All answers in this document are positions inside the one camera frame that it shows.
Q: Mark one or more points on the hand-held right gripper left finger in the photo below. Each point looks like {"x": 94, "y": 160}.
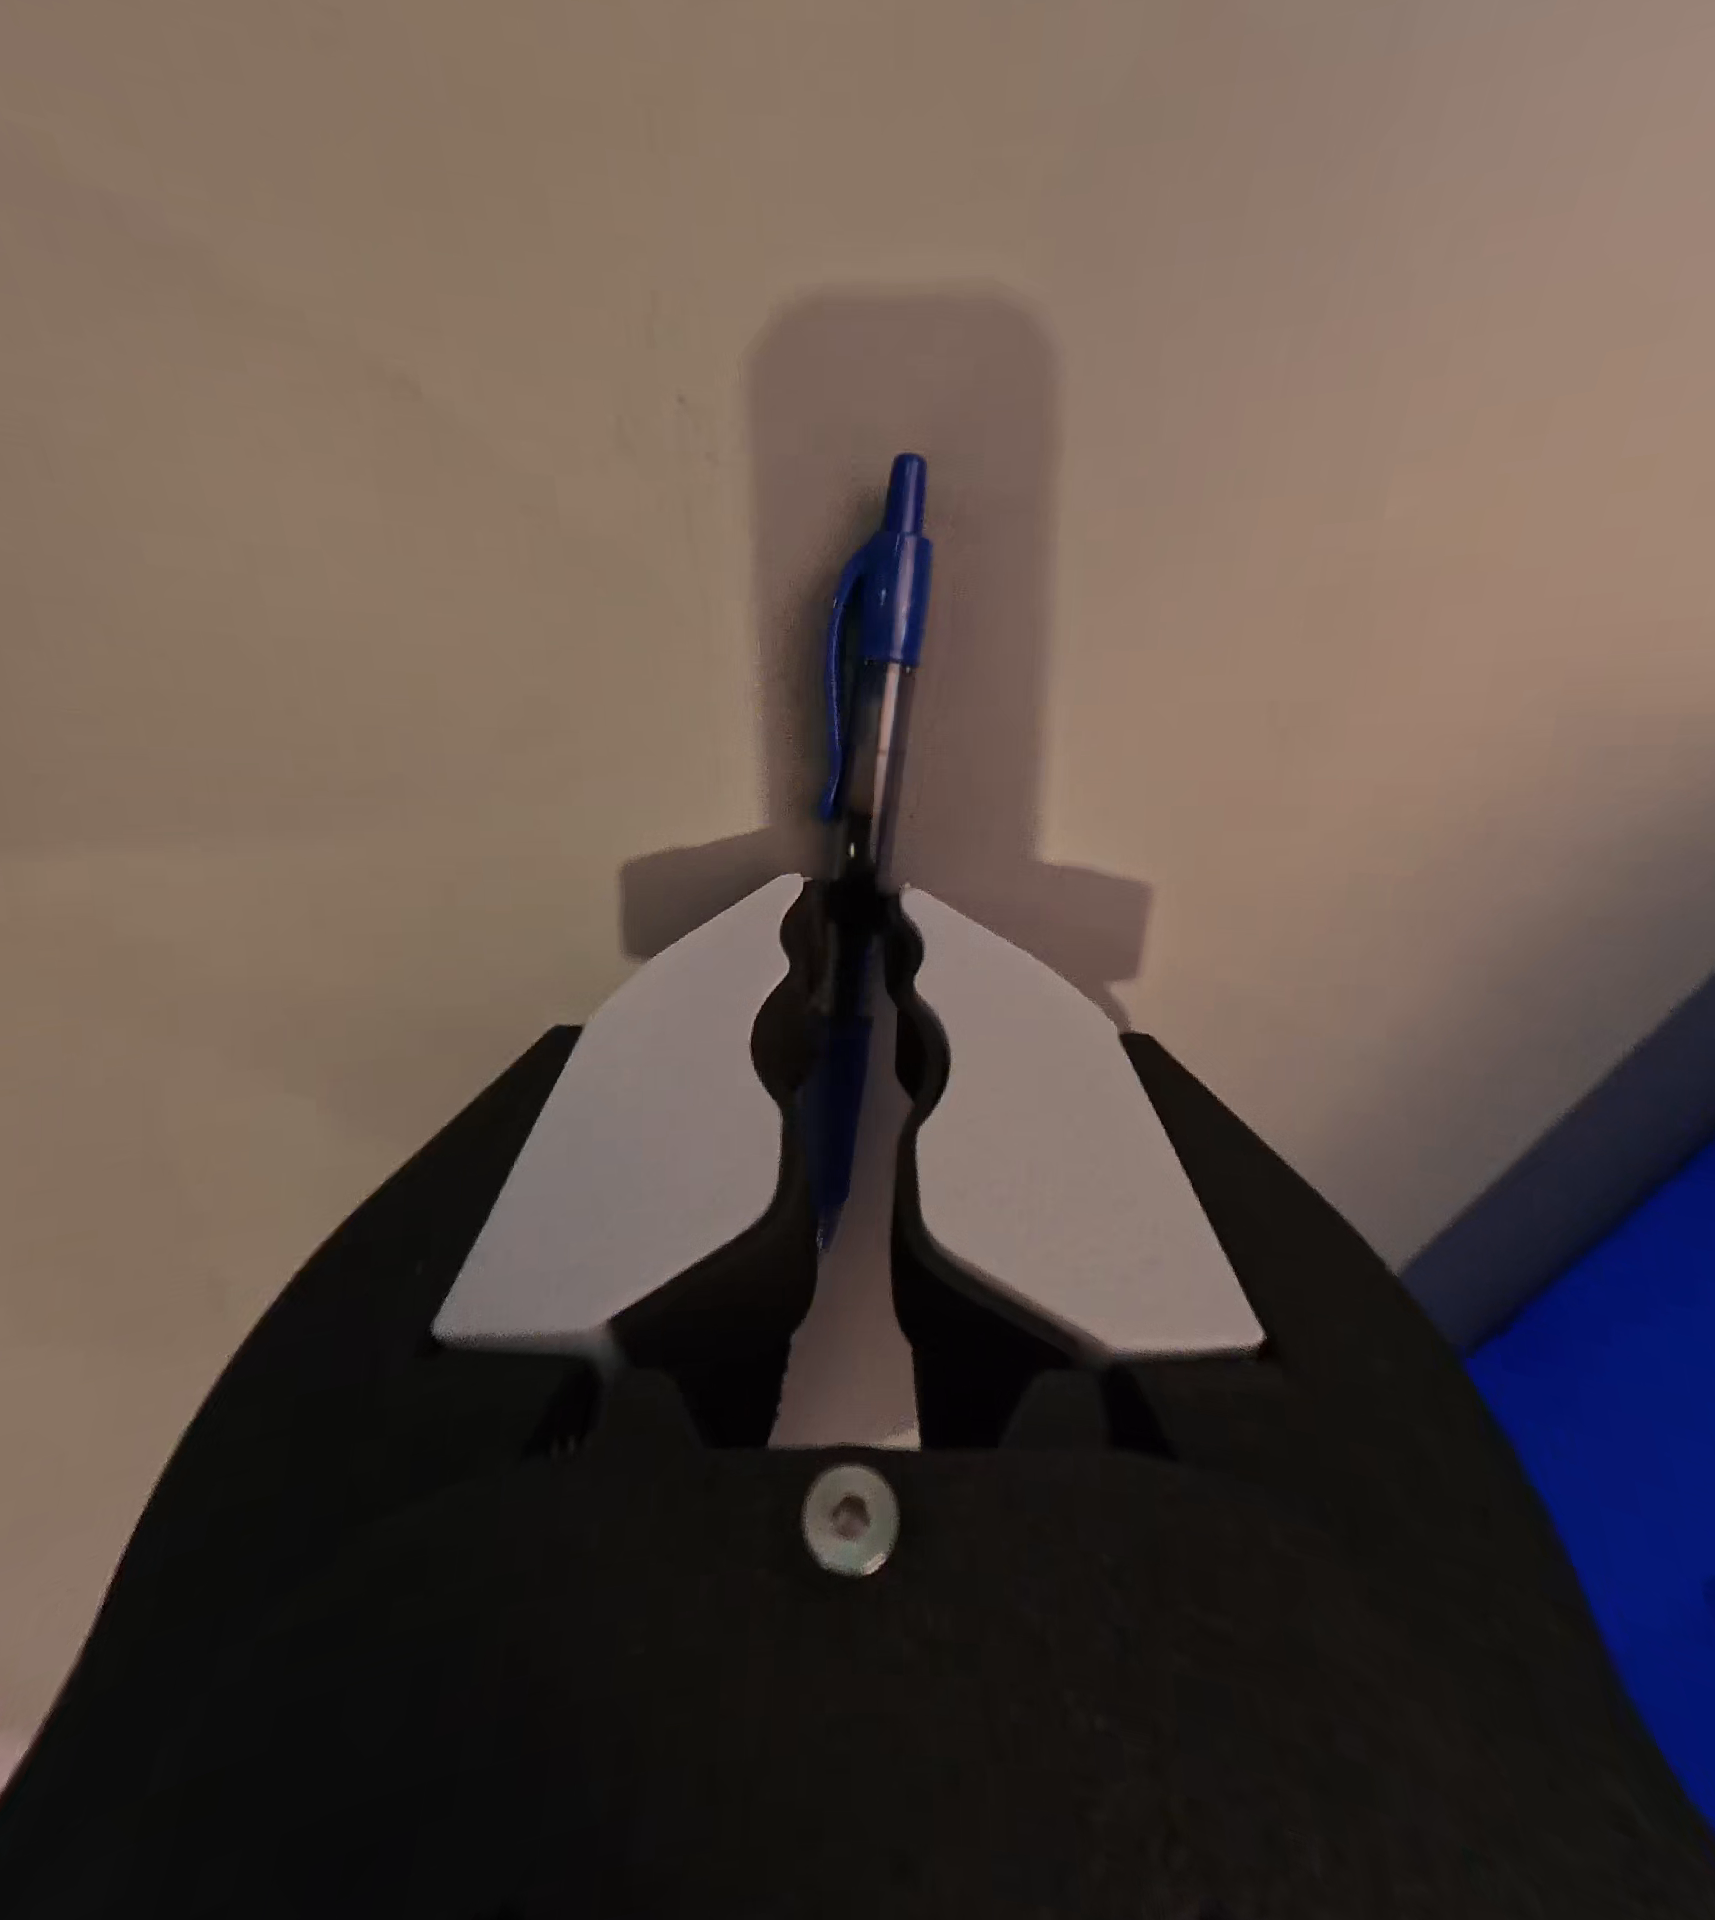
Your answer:
{"x": 618, "y": 1184}

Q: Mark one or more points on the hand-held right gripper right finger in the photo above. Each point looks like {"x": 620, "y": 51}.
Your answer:
{"x": 1081, "y": 1200}

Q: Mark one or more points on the blue plastic bin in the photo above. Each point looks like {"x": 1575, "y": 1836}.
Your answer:
{"x": 1667, "y": 1350}

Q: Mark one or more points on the blue retractable pen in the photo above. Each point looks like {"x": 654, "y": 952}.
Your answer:
{"x": 894, "y": 601}

